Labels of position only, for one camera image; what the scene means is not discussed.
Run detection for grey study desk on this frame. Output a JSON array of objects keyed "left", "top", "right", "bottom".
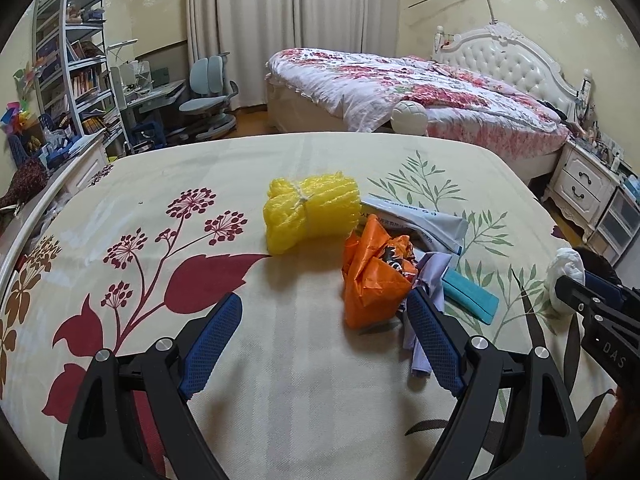
[{"left": 117, "top": 80, "right": 186, "bottom": 153}]

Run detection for white bag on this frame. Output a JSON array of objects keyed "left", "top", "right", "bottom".
[{"left": 545, "top": 248, "right": 587, "bottom": 313}]

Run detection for orange snack wrapper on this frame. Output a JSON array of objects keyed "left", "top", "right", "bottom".
[{"left": 341, "top": 214, "right": 418, "bottom": 330}]

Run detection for black lined bin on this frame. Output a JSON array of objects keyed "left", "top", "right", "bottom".
[{"left": 572, "top": 247, "right": 621, "bottom": 288}]

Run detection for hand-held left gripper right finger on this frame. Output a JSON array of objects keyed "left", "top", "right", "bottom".
[{"left": 406, "top": 290, "right": 586, "bottom": 480}]

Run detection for white desk lamp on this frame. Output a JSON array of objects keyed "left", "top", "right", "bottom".
[{"left": 106, "top": 39, "right": 140, "bottom": 68}]

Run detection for lavender plastic strip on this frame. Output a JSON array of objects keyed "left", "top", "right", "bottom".
[{"left": 402, "top": 252, "right": 453, "bottom": 377}]

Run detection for white nightstand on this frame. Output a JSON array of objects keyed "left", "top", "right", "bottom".
[{"left": 542, "top": 137, "right": 623, "bottom": 241}]

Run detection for beige curtain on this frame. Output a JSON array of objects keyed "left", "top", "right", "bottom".
[
  {"left": 295, "top": 0, "right": 401, "bottom": 58},
  {"left": 185, "top": 0, "right": 301, "bottom": 111}
]

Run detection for white low cabinet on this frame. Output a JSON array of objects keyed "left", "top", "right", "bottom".
[{"left": 47, "top": 135, "right": 111, "bottom": 196}]

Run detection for white volleyball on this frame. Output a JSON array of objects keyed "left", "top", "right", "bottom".
[{"left": 391, "top": 101, "right": 428, "bottom": 136}]

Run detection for dark red fuzzy object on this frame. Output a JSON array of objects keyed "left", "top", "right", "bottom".
[{"left": 0, "top": 157, "right": 48, "bottom": 211}]

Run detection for yellow foam net bundle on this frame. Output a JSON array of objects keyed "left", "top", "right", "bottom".
[{"left": 263, "top": 172, "right": 362, "bottom": 256}]

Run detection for white bed with tufted headboard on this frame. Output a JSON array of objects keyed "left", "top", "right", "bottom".
[{"left": 265, "top": 22, "right": 596, "bottom": 181}]

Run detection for person's right forearm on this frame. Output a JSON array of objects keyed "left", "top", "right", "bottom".
[{"left": 602, "top": 395, "right": 640, "bottom": 480}]

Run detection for teal case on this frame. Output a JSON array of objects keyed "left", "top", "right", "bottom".
[{"left": 442, "top": 267, "right": 500, "bottom": 323}]

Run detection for grey-blue desk chair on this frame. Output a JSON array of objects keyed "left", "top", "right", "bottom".
[{"left": 177, "top": 55, "right": 240, "bottom": 142}]

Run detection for white bookshelf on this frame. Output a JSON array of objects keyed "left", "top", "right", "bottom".
[{"left": 32, "top": 0, "right": 131, "bottom": 153}]

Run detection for plastic drawer unit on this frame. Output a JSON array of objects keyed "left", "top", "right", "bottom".
[{"left": 592, "top": 182, "right": 640, "bottom": 266}]

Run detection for colourful pinwheel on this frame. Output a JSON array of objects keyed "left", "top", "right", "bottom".
[{"left": 2, "top": 102, "right": 32, "bottom": 136}]

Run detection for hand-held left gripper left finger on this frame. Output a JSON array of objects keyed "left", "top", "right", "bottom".
[{"left": 59, "top": 292, "right": 244, "bottom": 480}]

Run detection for cluster of small nightstand items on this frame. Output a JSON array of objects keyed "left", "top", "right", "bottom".
[{"left": 570, "top": 110, "right": 631, "bottom": 171}]

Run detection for white and blue packet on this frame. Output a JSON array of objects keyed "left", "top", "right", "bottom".
[{"left": 360, "top": 195, "right": 469, "bottom": 256}]

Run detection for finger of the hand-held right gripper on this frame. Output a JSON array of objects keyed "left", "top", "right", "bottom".
[
  {"left": 555, "top": 276, "right": 608, "bottom": 318},
  {"left": 585, "top": 271, "right": 640, "bottom": 317}
]

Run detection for floral leaf tablecloth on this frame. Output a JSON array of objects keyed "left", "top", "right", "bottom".
[{"left": 0, "top": 131, "right": 621, "bottom": 480}]

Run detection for pink floral quilt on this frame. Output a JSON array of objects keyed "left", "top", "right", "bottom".
[{"left": 265, "top": 47, "right": 571, "bottom": 146}]

